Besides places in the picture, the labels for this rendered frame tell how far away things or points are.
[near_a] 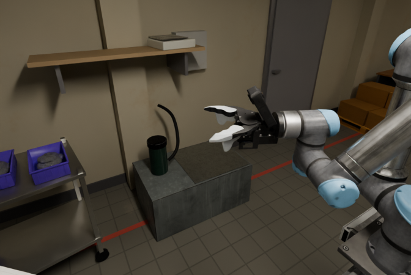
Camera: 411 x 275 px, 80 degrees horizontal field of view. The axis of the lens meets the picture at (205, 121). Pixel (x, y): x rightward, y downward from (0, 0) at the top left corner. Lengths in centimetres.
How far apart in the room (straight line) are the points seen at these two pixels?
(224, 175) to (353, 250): 149
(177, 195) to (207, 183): 28
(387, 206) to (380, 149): 28
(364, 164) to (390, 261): 37
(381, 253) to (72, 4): 242
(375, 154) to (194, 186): 169
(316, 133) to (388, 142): 16
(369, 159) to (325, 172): 9
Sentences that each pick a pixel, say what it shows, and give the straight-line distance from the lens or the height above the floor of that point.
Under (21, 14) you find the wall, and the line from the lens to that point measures 244.
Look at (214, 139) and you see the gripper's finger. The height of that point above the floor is 157.
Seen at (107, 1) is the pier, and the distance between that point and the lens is 229.
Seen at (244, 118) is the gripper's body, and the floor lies 159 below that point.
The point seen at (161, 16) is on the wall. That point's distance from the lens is 261.
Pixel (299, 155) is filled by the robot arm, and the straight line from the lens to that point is 74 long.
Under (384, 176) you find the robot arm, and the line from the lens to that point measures 91.
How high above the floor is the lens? 185
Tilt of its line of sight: 25 degrees down
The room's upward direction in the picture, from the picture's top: straight up
